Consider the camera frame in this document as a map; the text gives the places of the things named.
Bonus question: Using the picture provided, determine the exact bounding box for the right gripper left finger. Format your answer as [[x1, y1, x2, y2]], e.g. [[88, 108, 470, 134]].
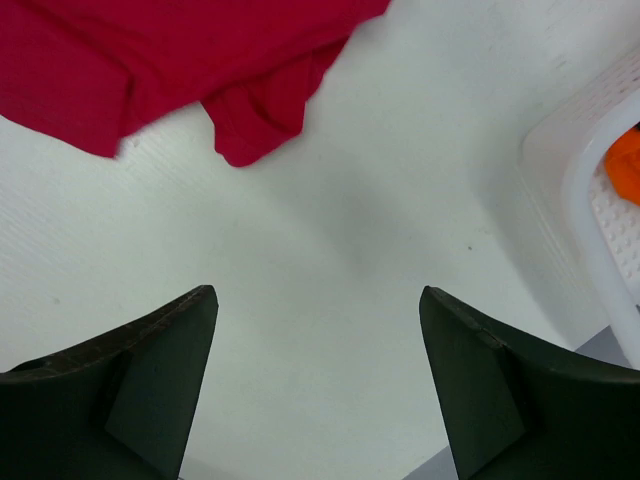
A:
[[1, 285, 218, 479]]

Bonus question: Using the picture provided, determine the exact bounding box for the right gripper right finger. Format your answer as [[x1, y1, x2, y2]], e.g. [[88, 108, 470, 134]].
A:
[[419, 287, 639, 479]]

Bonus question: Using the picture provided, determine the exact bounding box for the bright red t shirt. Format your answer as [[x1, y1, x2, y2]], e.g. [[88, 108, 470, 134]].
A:
[[1, 1, 388, 167]]

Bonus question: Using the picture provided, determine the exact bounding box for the white plastic basket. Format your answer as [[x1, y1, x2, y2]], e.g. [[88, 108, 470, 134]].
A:
[[519, 50, 639, 367]]

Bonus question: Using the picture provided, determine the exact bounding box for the orange t shirt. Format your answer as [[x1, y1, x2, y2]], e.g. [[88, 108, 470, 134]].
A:
[[604, 124, 640, 206]]

